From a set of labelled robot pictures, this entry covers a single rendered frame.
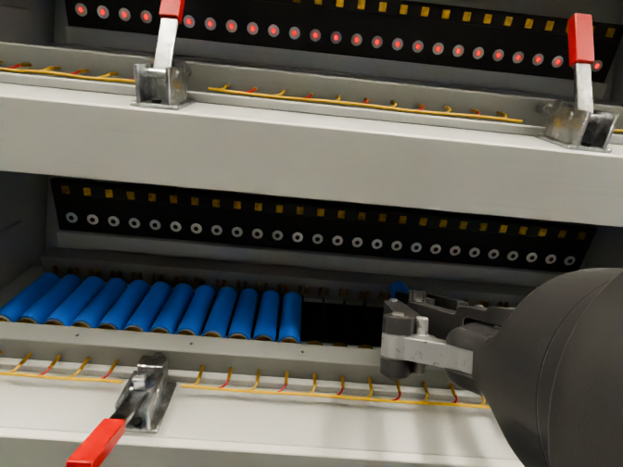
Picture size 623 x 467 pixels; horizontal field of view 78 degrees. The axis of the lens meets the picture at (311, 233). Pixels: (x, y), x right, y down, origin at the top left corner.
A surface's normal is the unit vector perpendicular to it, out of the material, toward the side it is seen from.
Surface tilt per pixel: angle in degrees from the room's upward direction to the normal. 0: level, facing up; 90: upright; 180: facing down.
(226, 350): 21
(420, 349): 82
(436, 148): 111
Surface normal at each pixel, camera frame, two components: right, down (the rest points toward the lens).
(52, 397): 0.10, -0.90
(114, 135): 0.00, 0.42
